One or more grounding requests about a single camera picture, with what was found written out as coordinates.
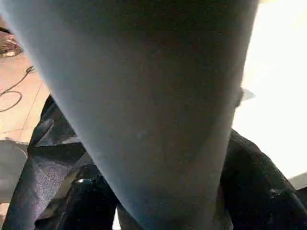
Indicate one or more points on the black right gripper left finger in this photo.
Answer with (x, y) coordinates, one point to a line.
(84, 203)

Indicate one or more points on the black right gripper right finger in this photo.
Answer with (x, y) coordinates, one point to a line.
(259, 196)

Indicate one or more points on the white plastic table top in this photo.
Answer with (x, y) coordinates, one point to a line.
(275, 95)

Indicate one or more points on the white plastic table leg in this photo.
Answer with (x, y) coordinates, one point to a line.
(144, 95)

